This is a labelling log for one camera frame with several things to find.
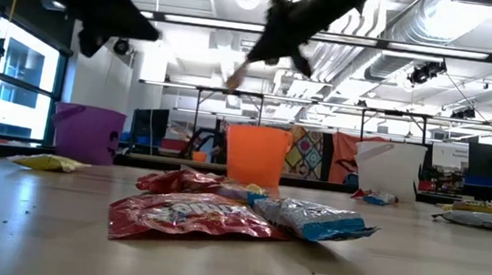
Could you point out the large glass window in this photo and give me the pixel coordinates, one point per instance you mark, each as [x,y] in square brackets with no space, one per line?
[22,86]

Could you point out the small orange bucket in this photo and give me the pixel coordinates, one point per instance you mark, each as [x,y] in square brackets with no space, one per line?
[200,156]

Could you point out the blue silver candy bar packet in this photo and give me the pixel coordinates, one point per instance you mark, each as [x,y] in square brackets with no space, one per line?
[380,198]
[484,221]
[310,220]

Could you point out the black metal frame stand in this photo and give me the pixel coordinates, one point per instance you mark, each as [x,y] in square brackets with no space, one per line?
[395,112]
[230,92]

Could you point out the colourful patterned quilt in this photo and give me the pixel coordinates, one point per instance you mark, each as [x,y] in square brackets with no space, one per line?
[303,155]

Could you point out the black ceiling spotlight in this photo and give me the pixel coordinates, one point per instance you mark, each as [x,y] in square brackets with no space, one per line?
[464,113]
[427,72]
[121,46]

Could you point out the silver ventilation duct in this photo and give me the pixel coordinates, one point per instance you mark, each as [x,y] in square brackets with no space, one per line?
[428,19]

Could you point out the orange cloth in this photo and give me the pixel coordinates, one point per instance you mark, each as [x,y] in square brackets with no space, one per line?
[343,159]

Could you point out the orange pumpkin bucket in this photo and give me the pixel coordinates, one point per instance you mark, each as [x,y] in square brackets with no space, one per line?
[257,157]

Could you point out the black aluminium table frame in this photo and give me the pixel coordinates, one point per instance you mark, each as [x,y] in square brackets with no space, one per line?
[151,163]

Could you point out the red Skittles candy packet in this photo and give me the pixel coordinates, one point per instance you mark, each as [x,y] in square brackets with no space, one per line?
[187,216]
[359,194]
[177,180]

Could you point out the purple plastic bucket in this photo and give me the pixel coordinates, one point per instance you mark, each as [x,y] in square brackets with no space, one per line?
[87,139]

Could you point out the white plastic bucket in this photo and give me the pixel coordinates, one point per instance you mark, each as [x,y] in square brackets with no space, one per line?
[389,171]

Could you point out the white light strip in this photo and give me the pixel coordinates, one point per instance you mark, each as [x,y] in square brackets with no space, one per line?
[214,23]
[352,40]
[438,51]

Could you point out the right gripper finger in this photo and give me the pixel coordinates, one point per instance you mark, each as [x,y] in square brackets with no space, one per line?
[302,63]
[270,50]

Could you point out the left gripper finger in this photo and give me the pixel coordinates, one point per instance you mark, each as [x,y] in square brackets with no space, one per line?
[134,27]
[88,43]

